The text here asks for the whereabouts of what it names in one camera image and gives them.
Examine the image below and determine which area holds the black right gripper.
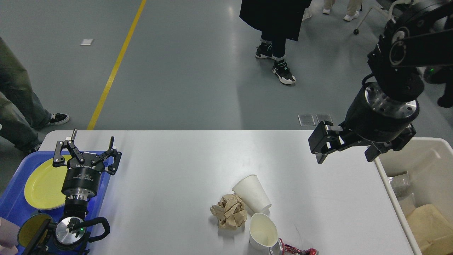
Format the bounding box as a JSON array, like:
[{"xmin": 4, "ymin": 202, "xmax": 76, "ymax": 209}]
[{"xmin": 308, "ymin": 82, "xmax": 420, "ymax": 164}]

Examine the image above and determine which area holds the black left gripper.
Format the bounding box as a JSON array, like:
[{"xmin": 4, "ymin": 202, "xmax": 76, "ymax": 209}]
[{"xmin": 52, "ymin": 128, "xmax": 122, "ymax": 200}]

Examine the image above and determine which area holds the yellow plate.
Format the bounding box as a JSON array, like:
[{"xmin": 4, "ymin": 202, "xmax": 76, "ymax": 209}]
[{"xmin": 24, "ymin": 158, "xmax": 67, "ymax": 199}]

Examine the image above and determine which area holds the pink mug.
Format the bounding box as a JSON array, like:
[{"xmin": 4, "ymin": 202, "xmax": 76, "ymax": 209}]
[{"xmin": 0, "ymin": 217, "xmax": 20, "ymax": 255}]

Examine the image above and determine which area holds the brown paper bag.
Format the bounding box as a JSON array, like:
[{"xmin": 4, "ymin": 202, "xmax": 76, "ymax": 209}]
[{"xmin": 406, "ymin": 204, "xmax": 453, "ymax": 255}]

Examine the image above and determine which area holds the brown paper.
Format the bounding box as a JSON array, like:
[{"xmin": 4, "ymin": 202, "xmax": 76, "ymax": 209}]
[{"xmin": 210, "ymin": 194, "xmax": 247, "ymax": 230}]

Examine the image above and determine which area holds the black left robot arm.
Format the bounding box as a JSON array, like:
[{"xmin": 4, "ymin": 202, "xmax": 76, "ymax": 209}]
[{"xmin": 17, "ymin": 129, "xmax": 122, "ymax": 255}]

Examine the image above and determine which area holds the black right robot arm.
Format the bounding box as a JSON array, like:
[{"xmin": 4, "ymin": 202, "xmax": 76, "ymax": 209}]
[{"xmin": 308, "ymin": 0, "xmax": 453, "ymax": 164}]

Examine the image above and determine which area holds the right floor socket plate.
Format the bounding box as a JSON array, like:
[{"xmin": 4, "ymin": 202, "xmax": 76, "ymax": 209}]
[{"xmin": 316, "ymin": 114, "xmax": 334, "ymax": 124}]

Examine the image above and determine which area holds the floor socket plate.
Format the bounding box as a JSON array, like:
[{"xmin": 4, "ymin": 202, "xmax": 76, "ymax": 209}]
[
  {"xmin": 298, "ymin": 114, "xmax": 316, "ymax": 126},
  {"xmin": 316, "ymin": 114, "xmax": 334, "ymax": 124}
]

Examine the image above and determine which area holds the left floor socket plate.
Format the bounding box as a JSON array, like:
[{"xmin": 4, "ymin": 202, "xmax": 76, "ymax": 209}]
[{"xmin": 298, "ymin": 114, "xmax": 316, "ymax": 126}]

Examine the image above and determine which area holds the beige plastic bin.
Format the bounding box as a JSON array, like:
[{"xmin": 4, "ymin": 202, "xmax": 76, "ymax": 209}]
[{"xmin": 374, "ymin": 137, "xmax": 453, "ymax": 255}]

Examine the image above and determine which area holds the person in jeans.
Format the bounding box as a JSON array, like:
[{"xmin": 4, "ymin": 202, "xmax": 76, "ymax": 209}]
[{"xmin": 0, "ymin": 39, "xmax": 70, "ymax": 154}]

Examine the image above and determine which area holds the lying white paper cup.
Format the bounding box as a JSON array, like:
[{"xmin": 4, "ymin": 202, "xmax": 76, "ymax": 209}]
[{"xmin": 232, "ymin": 174, "xmax": 272, "ymax": 213}]

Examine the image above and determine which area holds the white paper on floor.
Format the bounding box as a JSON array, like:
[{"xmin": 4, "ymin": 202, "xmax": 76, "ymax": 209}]
[{"xmin": 80, "ymin": 39, "xmax": 94, "ymax": 46}]

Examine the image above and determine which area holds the upright white paper cup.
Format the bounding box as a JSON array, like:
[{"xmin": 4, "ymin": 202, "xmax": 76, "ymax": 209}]
[{"xmin": 249, "ymin": 213, "xmax": 278, "ymax": 250}]

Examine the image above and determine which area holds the office chair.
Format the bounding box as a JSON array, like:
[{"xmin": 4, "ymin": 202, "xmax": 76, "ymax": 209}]
[{"xmin": 352, "ymin": 0, "xmax": 411, "ymax": 35}]

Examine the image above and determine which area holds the person in beige trousers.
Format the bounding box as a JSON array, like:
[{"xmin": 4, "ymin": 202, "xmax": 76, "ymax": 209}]
[{"xmin": 322, "ymin": 0, "xmax": 362, "ymax": 22}]

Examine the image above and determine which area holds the person in white sneakers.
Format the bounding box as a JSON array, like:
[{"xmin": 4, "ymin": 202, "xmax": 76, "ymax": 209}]
[{"xmin": 302, "ymin": 7, "xmax": 312, "ymax": 21}]

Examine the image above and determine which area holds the person in black coat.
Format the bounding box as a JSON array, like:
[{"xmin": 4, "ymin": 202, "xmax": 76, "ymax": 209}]
[{"xmin": 239, "ymin": 0, "xmax": 311, "ymax": 85}]

